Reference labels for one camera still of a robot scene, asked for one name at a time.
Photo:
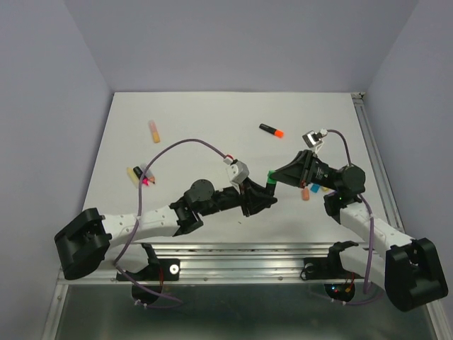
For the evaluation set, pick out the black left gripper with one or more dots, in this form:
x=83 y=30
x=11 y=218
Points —
x=253 y=198

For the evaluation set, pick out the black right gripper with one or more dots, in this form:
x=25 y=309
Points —
x=298 y=172

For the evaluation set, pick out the pastel orange highlighter cap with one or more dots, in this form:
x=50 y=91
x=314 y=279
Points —
x=305 y=194

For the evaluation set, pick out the blue highlighter cap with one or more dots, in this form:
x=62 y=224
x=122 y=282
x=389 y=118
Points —
x=315 y=188

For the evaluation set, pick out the orange cap black highlighter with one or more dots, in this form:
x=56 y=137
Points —
x=271 y=130

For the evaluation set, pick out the pastel orange grey highlighter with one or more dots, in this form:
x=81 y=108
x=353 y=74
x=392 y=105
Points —
x=148 y=174

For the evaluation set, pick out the pastel pink orange highlighter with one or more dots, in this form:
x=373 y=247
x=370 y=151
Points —
x=154 y=132

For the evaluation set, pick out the green cap black highlighter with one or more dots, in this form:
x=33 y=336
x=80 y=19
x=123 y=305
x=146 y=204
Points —
x=270 y=189

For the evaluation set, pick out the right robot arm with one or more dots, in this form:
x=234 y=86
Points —
x=407 y=269

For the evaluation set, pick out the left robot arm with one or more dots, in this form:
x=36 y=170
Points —
x=83 y=244

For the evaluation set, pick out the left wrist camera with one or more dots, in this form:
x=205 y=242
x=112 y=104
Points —
x=236 y=170

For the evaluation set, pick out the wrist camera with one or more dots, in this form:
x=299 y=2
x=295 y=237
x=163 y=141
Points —
x=236 y=170
x=314 y=140

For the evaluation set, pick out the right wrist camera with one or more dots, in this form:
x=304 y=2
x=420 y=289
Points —
x=314 y=140

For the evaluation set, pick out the aluminium table rail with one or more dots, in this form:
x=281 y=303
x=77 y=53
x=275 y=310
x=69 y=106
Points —
x=229 y=292

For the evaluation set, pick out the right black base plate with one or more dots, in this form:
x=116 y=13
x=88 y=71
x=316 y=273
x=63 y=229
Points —
x=339 y=284

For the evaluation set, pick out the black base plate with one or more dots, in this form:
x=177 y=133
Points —
x=339 y=284
x=148 y=284

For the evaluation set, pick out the right side aluminium rail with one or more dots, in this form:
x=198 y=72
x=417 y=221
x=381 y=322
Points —
x=387 y=196

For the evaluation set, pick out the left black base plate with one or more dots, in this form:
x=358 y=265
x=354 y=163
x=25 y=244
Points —
x=148 y=284

